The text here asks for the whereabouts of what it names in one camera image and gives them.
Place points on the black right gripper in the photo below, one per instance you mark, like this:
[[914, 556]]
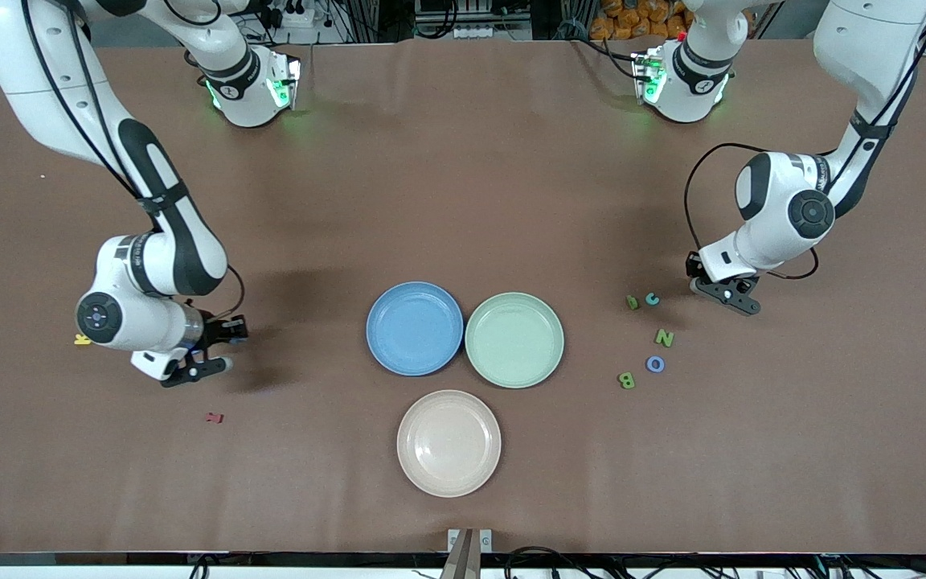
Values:
[[213, 332]]

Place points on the green letter N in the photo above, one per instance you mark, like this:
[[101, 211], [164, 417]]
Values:
[[664, 338]]

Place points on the green letter B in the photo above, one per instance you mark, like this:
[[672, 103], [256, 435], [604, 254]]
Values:
[[626, 379]]

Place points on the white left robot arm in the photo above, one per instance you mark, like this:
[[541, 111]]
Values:
[[784, 217]]

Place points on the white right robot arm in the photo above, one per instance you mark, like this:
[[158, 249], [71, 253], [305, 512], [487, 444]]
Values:
[[174, 241]]

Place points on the blue letter O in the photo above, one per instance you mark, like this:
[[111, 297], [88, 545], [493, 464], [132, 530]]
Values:
[[648, 364]]

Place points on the blue plate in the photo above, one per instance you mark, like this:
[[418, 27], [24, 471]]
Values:
[[415, 328]]

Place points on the light green plate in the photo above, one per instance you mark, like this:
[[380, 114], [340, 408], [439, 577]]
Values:
[[514, 340]]

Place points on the beige plate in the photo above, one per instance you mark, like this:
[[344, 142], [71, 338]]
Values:
[[448, 443]]

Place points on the pile of orange objects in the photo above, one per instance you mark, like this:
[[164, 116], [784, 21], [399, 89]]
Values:
[[632, 20]]

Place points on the small white power strip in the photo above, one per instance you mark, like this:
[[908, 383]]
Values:
[[475, 32]]

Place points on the tan wedge-shaped beam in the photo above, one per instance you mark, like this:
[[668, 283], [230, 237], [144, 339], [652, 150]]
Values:
[[463, 559]]

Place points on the white power strip with plugs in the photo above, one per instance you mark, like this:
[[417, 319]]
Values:
[[298, 18]]

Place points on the grey metal bracket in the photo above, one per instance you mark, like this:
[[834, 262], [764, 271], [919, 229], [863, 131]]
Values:
[[485, 540]]

